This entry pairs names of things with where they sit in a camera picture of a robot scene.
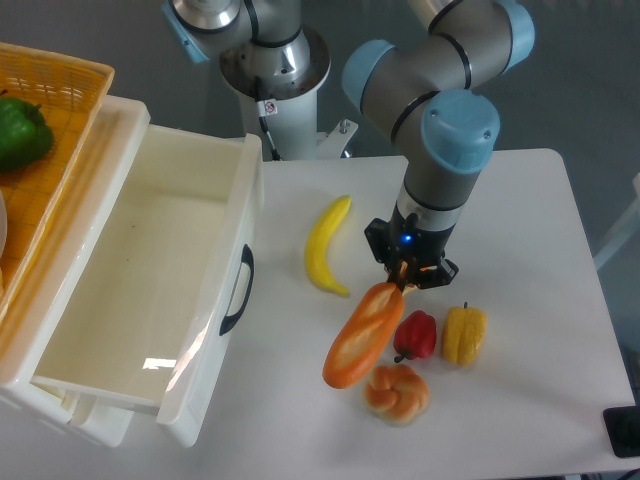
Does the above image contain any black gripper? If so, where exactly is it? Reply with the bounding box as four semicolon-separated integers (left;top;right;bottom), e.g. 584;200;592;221
365;202;459;295

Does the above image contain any long orange baguette bread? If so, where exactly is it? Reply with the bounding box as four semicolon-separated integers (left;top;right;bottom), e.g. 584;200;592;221
322;282;405;389

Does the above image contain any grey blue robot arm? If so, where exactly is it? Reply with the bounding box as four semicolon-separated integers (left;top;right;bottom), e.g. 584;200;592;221
162;1;535;290

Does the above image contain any round knotted bread roll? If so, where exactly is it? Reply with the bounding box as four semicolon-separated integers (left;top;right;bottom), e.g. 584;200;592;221
363;364;431;426

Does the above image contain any open white upper drawer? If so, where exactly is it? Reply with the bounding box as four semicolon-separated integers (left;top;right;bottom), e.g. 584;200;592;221
34;126;263;447

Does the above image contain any red bell pepper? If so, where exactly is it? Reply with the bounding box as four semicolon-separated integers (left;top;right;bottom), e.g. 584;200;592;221
393;310;437;363

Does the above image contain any yellow bell pepper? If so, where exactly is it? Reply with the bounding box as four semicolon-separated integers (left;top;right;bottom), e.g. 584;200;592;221
442;302;488;366

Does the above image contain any yellow banana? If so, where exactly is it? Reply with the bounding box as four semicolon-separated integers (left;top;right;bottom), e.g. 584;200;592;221
304;195;352;297

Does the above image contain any black device at table edge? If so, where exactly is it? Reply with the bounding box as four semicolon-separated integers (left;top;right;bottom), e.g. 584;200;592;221
603;405;639;458

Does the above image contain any yellow woven plastic basket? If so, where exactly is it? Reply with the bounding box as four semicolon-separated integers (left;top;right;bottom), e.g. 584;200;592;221
1;43;114;311

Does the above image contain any green bell pepper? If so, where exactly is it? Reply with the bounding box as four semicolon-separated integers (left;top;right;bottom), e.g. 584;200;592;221
1;97;54;173

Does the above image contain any dark blue drawer handle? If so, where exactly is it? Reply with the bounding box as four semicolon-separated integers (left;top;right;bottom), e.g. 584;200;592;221
219;244;255;336

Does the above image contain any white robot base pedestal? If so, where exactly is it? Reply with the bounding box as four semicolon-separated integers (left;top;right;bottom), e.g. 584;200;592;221
220;26;358;161

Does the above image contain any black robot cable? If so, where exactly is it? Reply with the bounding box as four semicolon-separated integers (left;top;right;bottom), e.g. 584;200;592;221
253;74;284;162

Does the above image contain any white frame at right edge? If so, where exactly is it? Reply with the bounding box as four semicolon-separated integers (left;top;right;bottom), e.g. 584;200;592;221
593;174;639;270

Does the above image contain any white drawer cabinet frame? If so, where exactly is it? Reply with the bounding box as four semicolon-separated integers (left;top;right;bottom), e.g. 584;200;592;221
0;95;151;448

